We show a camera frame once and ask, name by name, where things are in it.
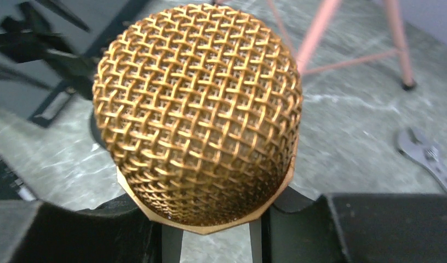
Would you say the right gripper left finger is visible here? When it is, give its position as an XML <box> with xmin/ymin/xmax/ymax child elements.
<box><xmin>0</xmin><ymin>196</ymin><xmax>162</xmax><ymax>262</ymax></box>

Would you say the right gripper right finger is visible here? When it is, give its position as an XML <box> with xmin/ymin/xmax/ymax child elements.
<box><xmin>260</xmin><ymin>188</ymin><xmax>447</xmax><ymax>262</ymax></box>

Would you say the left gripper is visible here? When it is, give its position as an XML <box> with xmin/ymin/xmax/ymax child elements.
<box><xmin>0</xmin><ymin>1</ymin><xmax>95</xmax><ymax>100</ymax></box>

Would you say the gold microphone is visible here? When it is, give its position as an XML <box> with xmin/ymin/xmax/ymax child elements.
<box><xmin>93</xmin><ymin>4</ymin><xmax>303</xmax><ymax>235</ymax></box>

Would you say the pink tripod music stand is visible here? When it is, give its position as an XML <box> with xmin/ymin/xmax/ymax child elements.
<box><xmin>213</xmin><ymin>0</ymin><xmax>417</xmax><ymax>92</ymax></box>

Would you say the dark grey rack box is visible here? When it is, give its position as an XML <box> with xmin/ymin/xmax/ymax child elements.
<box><xmin>0</xmin><ymin>1</ymin><xmax>146</xmax><ymax>127</ymax></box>

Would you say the red handled adjustable wrench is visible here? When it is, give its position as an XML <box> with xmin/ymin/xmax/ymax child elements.
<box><xmin>395</xmin><ymin>127</ymin><xmax>447</xmax><ymax>192</ymax></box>

